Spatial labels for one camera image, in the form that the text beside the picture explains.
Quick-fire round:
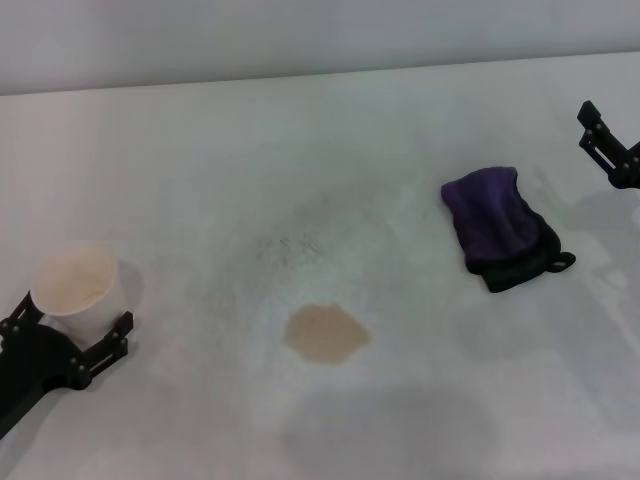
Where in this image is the purple rag with black edge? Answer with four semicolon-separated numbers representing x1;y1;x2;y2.
439;165;577;295

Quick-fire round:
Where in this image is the white paper cup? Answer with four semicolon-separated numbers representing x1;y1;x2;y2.
29;240;129;349

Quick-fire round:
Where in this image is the brown water stain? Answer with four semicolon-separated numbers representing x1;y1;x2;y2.
283;302;375;366

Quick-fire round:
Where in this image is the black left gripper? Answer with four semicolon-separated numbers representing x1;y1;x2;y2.
0;290;135;437

